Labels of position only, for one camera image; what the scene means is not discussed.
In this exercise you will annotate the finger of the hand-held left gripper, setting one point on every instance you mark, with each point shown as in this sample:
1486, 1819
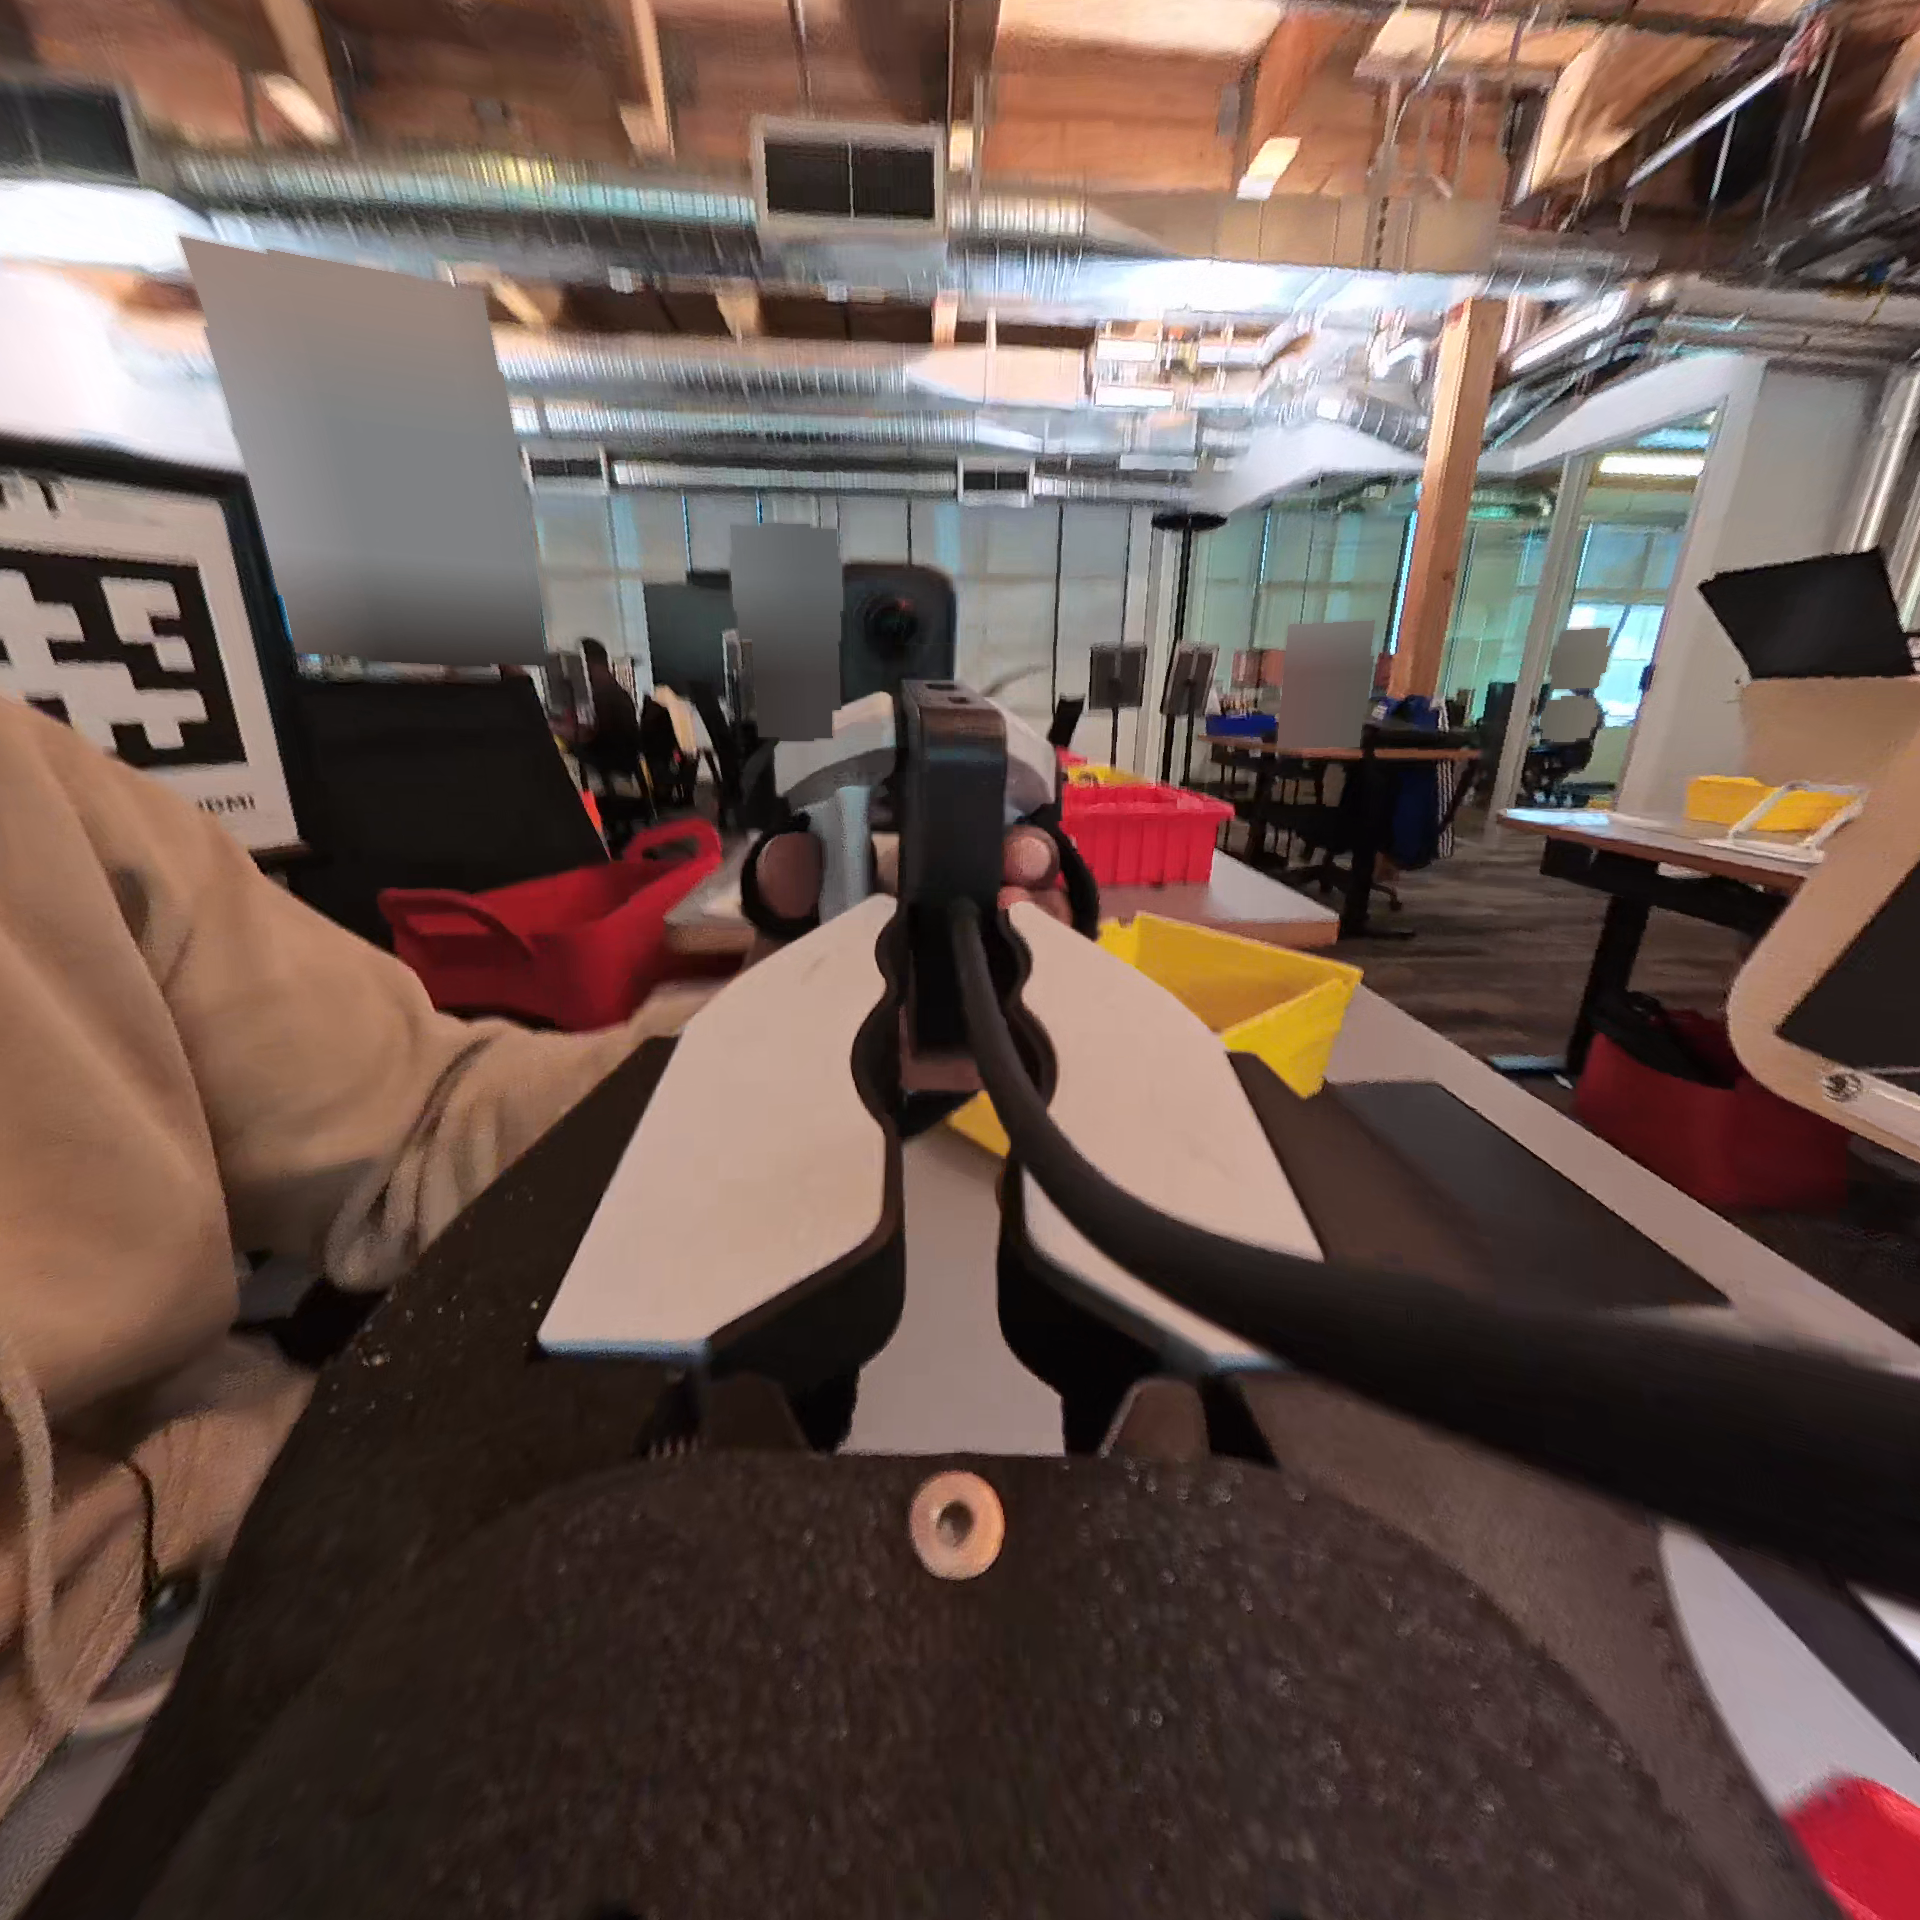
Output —
1031, 770
838, 749

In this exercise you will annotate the wooden top desk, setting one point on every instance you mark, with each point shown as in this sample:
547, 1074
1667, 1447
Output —
1616, 830
1371, 841

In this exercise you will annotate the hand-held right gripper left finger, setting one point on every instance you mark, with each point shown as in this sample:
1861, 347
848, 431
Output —
723, 1155

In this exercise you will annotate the red box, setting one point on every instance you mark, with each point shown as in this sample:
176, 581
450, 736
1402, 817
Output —
1693, 1126

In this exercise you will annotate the large red storage bin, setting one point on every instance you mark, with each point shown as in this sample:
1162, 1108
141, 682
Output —
1153, 841

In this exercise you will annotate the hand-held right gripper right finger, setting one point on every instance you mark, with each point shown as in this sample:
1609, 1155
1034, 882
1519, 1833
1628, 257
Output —
1139, 1079

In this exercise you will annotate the black floor lamp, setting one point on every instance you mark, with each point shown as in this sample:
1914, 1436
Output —
1184, 526

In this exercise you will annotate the tablet on floor stand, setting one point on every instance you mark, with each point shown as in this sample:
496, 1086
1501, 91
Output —
1115, 677
1194, 677

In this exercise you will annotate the grey side table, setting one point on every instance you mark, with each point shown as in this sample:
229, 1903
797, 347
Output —
1273, 907

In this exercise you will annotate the red bag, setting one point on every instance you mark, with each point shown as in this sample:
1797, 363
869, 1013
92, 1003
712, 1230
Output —
570, 944

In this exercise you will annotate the yellow storage bin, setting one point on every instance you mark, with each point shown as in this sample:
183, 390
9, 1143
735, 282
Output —
1745, 797
1114, 776
1248, 1003

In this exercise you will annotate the wooden post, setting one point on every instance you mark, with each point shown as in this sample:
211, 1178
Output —
1446, 497

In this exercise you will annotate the person's left forearm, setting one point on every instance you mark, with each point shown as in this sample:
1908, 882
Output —
301, 978

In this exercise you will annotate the framed black white marker sign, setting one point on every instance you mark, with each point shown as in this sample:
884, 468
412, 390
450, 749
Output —
135, 660

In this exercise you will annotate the ceiling air vent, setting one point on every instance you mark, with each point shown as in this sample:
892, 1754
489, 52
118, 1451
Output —
846, 174
72, 126

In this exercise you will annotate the silver ventilation duct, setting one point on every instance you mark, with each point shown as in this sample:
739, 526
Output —
752, 363
525, 197

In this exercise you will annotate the black office chair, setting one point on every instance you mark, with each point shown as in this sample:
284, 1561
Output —
439, 781

